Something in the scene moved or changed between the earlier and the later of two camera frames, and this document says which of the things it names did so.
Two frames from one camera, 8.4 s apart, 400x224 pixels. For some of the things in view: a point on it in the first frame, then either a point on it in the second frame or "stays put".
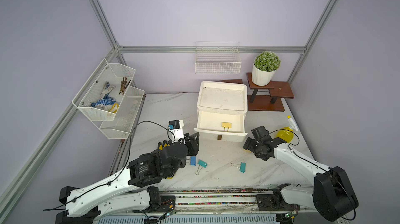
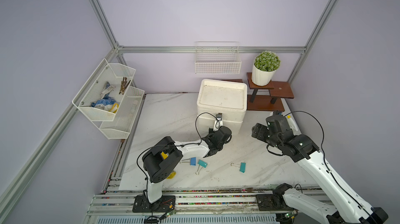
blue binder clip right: x=192 y=160 stays put
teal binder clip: x=242 y=167 stays put
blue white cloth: x=107 y=103 stays put
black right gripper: x=252 y=141 → x=260 y=129
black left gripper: x=192 y=146 → x=210 y=133
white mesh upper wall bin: x=100 y=97 stays put
